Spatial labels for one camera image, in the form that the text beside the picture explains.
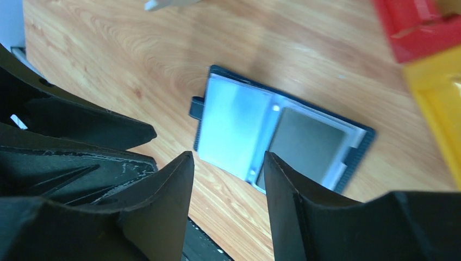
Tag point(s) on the red plastic bin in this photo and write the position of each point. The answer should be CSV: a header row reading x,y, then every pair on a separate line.
x,y
416,29

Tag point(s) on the yellow plastic bin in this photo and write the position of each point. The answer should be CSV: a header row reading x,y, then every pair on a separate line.
x,y
435,84

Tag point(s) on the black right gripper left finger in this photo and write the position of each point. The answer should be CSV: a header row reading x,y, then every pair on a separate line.
x,y
145,220

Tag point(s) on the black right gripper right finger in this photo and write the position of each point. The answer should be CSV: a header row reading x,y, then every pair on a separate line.
x,y
311,222

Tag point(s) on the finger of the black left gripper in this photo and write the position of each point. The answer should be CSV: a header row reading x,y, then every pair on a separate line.
x,y
46,109
65,171

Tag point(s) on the blue leather card holder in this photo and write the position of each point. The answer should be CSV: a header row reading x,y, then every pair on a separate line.
x,y
240,119

